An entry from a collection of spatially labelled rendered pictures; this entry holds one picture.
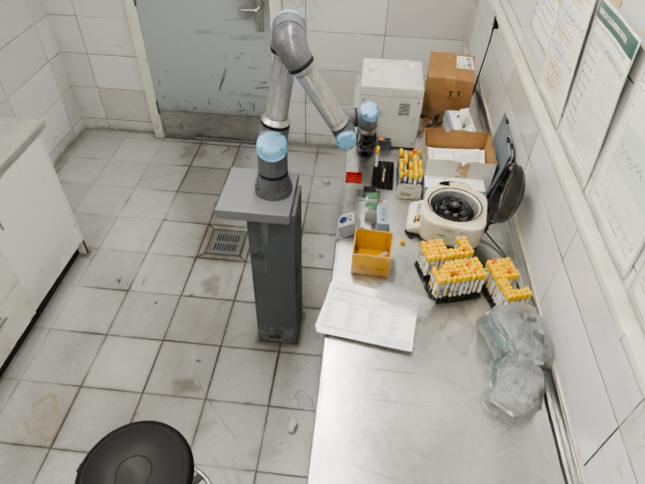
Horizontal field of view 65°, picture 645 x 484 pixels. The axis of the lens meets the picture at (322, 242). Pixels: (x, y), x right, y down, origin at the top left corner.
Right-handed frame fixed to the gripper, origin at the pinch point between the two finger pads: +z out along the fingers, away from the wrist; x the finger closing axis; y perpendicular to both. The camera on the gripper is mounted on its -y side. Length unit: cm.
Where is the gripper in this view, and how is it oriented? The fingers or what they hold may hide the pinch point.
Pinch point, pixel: (365, 146)
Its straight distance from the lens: 234.1
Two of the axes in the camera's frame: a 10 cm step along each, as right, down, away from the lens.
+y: -1.0, 9.5, -2.8
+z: 0.3, 2.8, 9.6
